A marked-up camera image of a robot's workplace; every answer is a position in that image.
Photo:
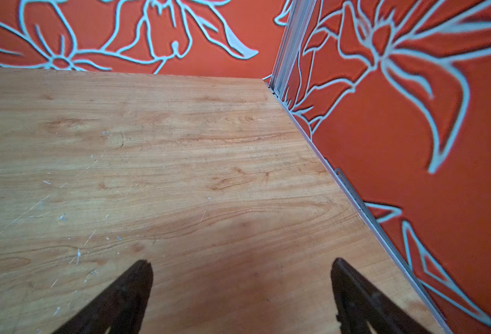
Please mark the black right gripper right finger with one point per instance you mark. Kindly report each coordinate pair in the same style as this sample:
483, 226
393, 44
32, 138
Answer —
363, 308

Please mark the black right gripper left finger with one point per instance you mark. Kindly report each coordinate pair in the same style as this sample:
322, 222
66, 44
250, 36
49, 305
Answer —
120, 308

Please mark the aluminium frame rail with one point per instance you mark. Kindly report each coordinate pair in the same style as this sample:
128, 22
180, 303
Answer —
289, 52

